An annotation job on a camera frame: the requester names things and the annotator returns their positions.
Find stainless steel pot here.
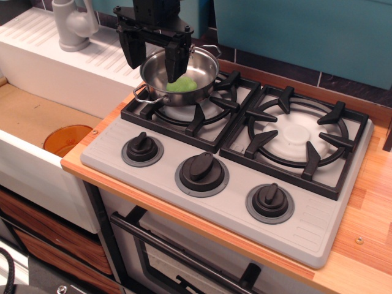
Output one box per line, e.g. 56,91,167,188
133,45,220,107

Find black oven door handle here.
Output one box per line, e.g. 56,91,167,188
110,212,261,293

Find grey toy faucet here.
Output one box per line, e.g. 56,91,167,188
52,0,99,52

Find toy oven door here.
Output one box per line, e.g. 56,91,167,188
102,194,318,293

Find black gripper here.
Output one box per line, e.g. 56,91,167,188
113,1,194,83

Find orange plastic plate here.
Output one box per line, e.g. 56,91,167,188
43,124,92,157

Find middle black stove knob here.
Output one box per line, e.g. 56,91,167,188
175,152,230,198

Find left black burner grate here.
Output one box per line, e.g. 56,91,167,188
121,71,261,153

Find right black stove knob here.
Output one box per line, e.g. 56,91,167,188
246,183,295,225

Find white toy sink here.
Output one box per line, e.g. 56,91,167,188
1,8,141,233

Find grey toy stove top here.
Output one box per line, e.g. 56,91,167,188
80,71,375,270

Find black stove knob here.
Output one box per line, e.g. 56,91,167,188
246,183,295,225
175,152,230,198
121,132,164,168

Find black burner grate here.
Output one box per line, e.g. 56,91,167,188
121,71,261,153
220,86,371,200

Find black braided cable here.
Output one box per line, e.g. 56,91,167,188
0,247,16,294

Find green toy cauliflower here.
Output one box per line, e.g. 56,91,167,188
166,77,197,92

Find right black burner grate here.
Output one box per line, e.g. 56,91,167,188
220,86,371,200

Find left black stove knob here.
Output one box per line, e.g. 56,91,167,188
121,132,164,168

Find wooden drawer front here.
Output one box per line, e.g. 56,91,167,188
1,187,121,293

